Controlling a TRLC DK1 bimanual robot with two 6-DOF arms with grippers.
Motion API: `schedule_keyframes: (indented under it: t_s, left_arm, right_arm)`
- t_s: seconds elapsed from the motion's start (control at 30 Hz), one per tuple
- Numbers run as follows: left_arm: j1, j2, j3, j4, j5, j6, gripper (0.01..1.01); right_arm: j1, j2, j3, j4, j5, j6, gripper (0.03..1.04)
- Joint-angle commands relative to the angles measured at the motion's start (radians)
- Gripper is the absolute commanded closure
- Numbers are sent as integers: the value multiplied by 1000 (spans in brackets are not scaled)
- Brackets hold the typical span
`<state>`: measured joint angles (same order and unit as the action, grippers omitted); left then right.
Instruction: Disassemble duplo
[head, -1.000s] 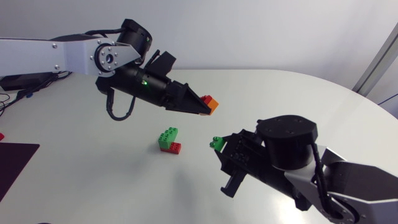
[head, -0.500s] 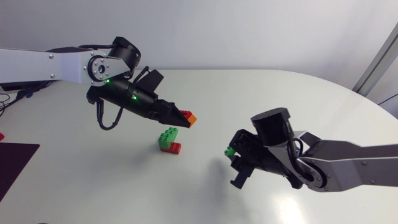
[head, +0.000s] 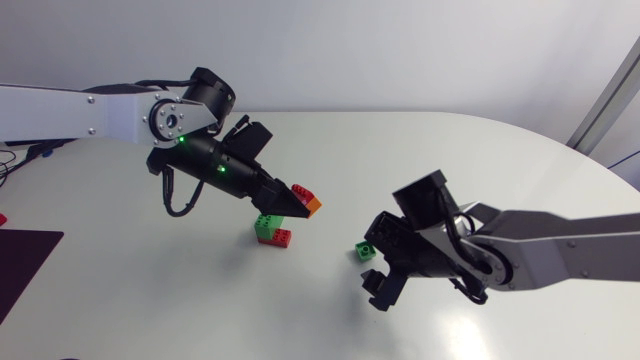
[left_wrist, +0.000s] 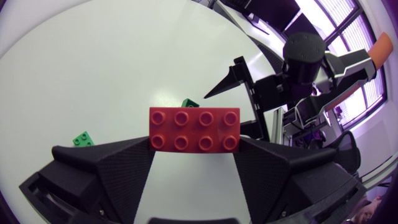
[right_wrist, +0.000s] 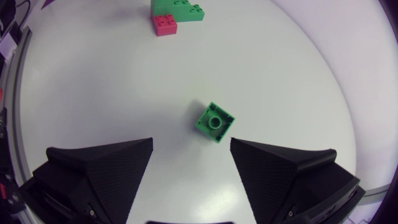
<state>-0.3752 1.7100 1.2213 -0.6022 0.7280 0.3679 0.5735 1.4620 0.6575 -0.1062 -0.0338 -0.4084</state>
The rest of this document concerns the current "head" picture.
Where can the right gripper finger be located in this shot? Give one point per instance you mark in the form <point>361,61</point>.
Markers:
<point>385,290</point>

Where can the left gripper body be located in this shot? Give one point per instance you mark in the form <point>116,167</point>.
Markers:
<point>252,185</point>

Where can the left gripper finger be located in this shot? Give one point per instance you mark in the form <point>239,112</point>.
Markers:
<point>285,202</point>

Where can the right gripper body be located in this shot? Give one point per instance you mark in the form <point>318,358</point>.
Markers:
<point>405,250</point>

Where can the red toy brick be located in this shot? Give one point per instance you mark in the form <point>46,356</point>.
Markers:
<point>281,239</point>
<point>2,219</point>
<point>302,192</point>

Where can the small green toy brick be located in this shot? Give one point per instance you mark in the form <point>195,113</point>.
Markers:
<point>365,251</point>

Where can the dark mat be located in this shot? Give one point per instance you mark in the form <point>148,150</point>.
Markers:
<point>22,265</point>

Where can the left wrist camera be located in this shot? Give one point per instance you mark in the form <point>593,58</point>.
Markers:
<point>250,140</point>

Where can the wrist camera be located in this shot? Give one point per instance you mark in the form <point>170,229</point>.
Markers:
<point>250,140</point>
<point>425,197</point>

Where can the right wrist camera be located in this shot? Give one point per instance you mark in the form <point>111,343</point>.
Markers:
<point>425,197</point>

